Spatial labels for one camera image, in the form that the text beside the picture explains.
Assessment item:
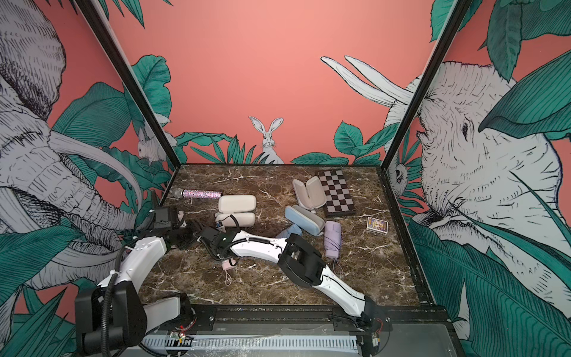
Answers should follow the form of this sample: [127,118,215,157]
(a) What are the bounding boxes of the glittery purple bottle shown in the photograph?
[172,188,222,199]

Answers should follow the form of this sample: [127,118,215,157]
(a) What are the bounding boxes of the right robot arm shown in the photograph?
[195,227,390,332]

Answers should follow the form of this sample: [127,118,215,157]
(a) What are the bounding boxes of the purple folded umbrella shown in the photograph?
[324,221,342,260]

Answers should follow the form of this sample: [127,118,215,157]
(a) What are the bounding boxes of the right black frame post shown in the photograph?
[381,0,471,173]

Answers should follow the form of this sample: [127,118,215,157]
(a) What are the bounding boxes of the left black frame post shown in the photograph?
[74,0,181,170]

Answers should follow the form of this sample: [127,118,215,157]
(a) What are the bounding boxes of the checkered chess board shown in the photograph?
[317,169,356,218]

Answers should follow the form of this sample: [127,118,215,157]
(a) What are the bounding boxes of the small card box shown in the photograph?
[367,217,388,234]

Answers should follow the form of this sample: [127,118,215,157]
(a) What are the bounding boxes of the pink zippered umbrella case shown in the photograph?
[215,195,257,228]

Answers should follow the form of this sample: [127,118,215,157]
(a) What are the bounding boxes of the white perforated cable duct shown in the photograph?
[143,335,359,353]

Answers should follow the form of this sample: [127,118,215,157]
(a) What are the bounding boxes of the blue zippered umbrella case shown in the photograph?
[284,205,325,236]

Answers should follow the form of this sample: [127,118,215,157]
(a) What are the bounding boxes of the black frame post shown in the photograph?
[74,0,181,170]
[381,0,471,173]

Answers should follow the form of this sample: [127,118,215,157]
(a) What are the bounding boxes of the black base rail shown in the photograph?
[160,304,451,333]

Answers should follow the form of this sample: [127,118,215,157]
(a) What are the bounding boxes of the purple zippered umbrella case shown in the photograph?
[292,176,327,211]

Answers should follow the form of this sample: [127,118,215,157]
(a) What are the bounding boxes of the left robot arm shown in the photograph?
[74,207,193,356]

